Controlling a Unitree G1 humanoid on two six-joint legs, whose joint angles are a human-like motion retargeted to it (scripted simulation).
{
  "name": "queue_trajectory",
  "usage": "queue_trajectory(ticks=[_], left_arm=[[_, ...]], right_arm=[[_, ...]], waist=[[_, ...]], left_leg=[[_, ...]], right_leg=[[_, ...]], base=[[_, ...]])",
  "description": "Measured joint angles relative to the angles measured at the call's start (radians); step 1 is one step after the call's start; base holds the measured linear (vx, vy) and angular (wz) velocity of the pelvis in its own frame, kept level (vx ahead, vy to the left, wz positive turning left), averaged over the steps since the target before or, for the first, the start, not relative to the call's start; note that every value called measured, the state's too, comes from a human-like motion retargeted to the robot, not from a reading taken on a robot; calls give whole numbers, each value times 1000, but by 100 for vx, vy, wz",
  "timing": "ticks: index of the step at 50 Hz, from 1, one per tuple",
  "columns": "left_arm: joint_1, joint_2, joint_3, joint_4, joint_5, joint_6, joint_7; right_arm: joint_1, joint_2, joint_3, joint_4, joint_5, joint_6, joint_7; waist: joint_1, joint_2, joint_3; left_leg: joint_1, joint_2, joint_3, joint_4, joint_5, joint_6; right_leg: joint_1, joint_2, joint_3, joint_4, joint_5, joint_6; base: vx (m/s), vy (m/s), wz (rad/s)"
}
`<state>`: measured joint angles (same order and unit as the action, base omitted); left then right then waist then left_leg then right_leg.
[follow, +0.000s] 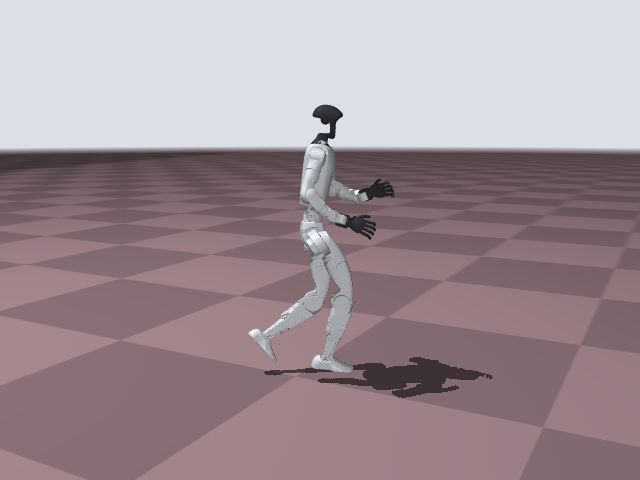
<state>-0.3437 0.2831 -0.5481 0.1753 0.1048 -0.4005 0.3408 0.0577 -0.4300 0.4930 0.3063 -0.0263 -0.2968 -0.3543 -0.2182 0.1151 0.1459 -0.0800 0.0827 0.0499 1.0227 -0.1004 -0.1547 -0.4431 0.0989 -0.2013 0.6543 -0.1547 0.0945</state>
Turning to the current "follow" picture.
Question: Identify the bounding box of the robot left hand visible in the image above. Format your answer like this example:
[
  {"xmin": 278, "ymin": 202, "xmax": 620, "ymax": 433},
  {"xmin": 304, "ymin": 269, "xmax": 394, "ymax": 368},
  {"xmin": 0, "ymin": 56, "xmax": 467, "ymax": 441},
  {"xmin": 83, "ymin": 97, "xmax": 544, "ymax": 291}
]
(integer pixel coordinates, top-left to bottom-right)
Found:
[{"xmin": 358, "ymin": 178, "xmax": 394, "ymax": 202}]

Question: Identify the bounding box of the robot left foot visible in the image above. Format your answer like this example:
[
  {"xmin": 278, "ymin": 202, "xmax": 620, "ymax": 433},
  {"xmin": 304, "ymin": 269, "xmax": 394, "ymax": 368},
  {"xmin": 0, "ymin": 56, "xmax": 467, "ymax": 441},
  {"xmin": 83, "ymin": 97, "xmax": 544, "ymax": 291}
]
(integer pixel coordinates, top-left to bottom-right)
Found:
[{"xmin": 248, "ymin": 329, "xmax": 277, "ymax": 362}]

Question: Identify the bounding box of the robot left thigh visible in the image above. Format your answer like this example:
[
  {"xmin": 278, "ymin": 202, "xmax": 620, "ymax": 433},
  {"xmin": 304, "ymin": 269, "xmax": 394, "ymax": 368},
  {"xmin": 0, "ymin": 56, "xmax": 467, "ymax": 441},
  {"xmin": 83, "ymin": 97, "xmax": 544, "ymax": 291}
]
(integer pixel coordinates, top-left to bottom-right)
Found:
[{"xmin": 303, "ymin": 244, "xmax": 330, "ymax": 311}]

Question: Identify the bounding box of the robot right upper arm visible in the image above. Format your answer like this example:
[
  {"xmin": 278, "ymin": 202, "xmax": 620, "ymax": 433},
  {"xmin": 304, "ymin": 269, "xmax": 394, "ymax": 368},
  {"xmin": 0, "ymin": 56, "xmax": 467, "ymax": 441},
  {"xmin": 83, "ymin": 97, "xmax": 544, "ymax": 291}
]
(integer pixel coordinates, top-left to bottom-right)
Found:
[{"xmin": 300, "ymin": 148, "xmax": 326, "ymax": 204}]

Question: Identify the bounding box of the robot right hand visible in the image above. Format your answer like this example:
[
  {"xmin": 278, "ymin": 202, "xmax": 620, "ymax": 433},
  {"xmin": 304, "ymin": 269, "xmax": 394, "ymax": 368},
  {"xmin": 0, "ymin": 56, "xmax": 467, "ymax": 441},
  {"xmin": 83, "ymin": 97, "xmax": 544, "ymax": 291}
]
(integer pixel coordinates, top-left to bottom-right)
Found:
[{"xmin": 335, "ymin": 213, "xmax": 376, "ymax": 240}]

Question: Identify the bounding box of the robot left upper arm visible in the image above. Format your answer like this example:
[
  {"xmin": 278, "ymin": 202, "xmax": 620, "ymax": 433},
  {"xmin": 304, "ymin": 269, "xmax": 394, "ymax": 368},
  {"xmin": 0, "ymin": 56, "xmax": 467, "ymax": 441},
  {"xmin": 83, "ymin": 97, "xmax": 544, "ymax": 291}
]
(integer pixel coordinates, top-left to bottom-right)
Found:
[{"xmin": 328, "ymin": 172, "xmax": 342, "ymax": 197}]

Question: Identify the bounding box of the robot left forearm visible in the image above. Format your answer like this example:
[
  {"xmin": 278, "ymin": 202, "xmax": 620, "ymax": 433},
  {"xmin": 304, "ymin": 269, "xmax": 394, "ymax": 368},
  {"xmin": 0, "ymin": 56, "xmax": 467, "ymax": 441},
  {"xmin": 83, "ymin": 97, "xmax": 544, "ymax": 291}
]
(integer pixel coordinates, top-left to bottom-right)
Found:
[{"xmin": 339, "ymin": 183, "xmax": 368, "ymax": 203}]

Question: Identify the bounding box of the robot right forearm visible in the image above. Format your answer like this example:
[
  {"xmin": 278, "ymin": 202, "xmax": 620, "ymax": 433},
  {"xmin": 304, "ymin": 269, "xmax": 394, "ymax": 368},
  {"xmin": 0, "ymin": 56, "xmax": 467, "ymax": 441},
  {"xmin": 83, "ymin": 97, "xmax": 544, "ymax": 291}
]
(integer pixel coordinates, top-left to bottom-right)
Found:
[{"xmin": 306, "ymin": 189, "xmax": 347, "ymax": 225}]

